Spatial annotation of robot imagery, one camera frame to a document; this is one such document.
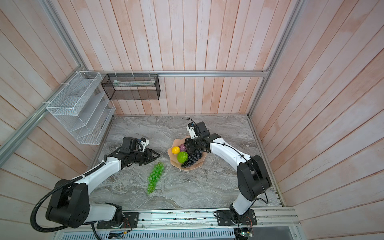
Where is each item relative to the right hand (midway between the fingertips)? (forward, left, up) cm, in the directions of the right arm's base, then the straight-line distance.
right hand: (187, 142), depth 89 cm
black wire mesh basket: (+38, +41, +13) cm, 58 cm away
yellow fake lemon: (-2, +8, -6) cm, 10 cm away
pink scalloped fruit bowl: (-5, +9, -9) cm, 14 cm away
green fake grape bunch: (-19, +19, -8) cm, 27 cm away
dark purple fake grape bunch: (-7, -3, -7) cm, 11 cm away
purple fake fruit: (0, +4, -6) cm, 7 cm away
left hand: (-11, +17, -2) cm, 20 cm away
